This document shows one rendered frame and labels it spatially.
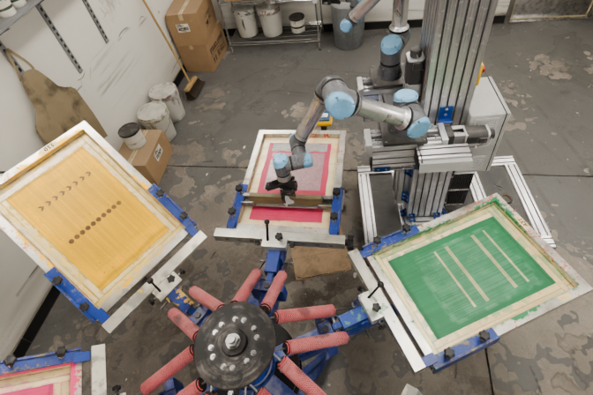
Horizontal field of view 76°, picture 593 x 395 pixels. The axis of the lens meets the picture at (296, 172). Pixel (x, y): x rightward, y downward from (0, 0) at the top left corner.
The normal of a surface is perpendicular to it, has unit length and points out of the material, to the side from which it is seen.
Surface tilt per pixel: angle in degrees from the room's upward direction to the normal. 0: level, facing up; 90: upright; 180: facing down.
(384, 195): 0
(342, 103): 87
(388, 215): 0
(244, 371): 0
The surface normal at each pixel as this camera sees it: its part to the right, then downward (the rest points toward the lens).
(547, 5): -0.14, 0.76
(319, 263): -0.13, -0.66
